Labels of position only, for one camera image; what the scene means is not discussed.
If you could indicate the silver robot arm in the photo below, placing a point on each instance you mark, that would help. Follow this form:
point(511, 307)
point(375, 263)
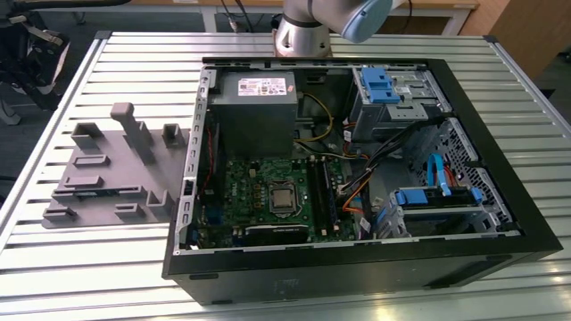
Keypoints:
point(302, 36)

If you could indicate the black RAM slot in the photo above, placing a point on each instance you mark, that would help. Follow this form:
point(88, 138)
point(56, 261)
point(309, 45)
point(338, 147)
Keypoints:
point(314, 197)

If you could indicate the white furniture foot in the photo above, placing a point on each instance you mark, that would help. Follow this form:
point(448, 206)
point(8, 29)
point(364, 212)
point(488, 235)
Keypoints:
point(8, 115)

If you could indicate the gray parts rack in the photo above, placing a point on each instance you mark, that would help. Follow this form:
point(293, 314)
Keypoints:
point(116, 157)

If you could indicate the gray power supply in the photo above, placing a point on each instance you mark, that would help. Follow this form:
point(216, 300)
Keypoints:
point(253, 123)

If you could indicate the green motherboard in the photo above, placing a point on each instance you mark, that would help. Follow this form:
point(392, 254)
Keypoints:
point(240, 177)

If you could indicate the CPU socket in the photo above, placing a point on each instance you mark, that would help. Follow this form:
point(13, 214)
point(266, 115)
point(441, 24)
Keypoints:
point(281, 183)

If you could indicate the silver CPU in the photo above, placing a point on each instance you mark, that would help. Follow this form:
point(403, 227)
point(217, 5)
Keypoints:
point(280, 198)

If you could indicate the black graphics card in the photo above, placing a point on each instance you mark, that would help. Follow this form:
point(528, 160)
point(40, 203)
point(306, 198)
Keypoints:
point(276, 234)

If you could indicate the empty blue disk carrier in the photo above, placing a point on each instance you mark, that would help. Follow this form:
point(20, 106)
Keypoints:
point(379, 87)

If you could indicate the gray upper drive cage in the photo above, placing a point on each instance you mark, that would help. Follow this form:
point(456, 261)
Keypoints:
point(405, 113)

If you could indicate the black PC case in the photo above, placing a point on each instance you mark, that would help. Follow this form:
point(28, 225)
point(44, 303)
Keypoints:
point(312, 267)

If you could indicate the gray lower disk bay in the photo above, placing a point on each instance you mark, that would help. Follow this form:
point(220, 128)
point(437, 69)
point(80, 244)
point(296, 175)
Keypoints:
point(388, 224)

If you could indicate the hard disk in blue carrier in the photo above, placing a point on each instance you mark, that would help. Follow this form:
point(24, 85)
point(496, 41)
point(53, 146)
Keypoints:
point(412, 199)

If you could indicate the wooden cabinet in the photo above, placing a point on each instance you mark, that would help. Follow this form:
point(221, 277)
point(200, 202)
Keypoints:
point(525, 30)

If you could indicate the white frame wooden desk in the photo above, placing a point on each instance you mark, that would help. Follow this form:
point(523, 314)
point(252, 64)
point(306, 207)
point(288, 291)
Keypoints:
point(455, 20)

